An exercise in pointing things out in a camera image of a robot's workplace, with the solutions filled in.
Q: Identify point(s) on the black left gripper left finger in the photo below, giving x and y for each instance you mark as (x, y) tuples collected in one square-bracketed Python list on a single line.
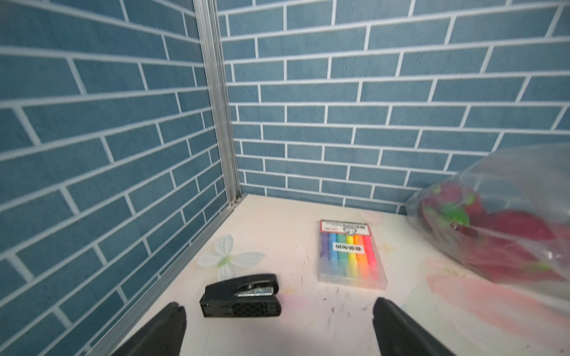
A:
[(162, 335)]

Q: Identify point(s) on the black stapler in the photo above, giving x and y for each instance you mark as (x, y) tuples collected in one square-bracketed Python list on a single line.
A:
[(242, 297)]

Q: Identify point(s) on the back zip bag with dragonfruit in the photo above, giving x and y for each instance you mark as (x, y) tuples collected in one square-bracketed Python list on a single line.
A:
[(506, 217)]

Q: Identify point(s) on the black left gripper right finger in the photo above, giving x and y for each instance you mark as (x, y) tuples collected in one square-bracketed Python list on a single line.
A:
[(398, 334)]

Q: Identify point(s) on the left corner aluminium post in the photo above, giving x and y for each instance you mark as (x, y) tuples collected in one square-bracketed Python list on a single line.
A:
[(210, 42)]

